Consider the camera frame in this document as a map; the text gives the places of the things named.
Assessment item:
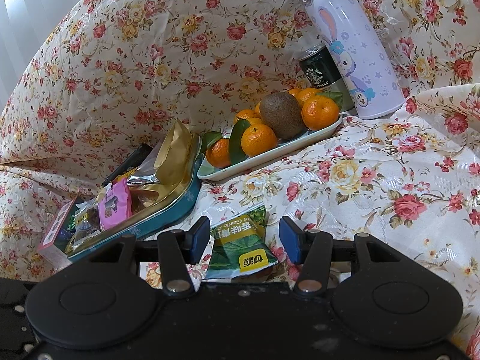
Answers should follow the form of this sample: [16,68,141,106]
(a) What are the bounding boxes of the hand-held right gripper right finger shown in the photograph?
[279,216,398,295]

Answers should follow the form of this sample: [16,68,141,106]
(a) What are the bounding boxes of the pink white snack box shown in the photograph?
[37,196,81,267]

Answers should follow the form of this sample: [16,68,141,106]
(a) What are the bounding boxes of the brown kiwi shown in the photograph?
[259,92,304,140]

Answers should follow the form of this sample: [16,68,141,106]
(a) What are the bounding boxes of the pink snack packet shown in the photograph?
[98,178,133,231]

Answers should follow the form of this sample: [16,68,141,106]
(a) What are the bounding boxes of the white purple rabbit bottle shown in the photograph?
[290,0,406,121]

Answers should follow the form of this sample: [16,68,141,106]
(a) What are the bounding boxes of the dark coffee bottle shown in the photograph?
[299,43,355,114]

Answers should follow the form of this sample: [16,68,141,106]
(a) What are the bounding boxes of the plate of oranges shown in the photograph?
[204,87,344,169]

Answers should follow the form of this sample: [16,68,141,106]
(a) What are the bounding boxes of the floral cloth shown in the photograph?
[0,0,480,360]

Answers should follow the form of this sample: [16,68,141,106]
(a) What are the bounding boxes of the black flat object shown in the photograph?
[103,143,154,186]

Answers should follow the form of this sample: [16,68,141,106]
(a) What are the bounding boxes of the white fruit plate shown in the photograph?
[197,114,344,181]

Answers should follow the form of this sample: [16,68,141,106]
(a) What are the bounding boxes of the clear packet of dark plums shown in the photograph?
[73,202,104,252]

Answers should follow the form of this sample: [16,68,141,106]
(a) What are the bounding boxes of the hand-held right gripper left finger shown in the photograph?
[88,216,211,295]

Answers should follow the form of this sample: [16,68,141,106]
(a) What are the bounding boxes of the dark green leaf-print packet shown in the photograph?
[204,205,280,281]

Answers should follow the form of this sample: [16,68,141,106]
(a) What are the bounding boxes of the pale grey curtain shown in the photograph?
[0,0,113,128]

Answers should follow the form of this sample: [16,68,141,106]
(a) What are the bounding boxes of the shallow teal gold tin lid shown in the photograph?
[64,133,203,259]

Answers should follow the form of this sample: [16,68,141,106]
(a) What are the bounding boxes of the gold foil snack bag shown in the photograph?
[127,119,193,188]

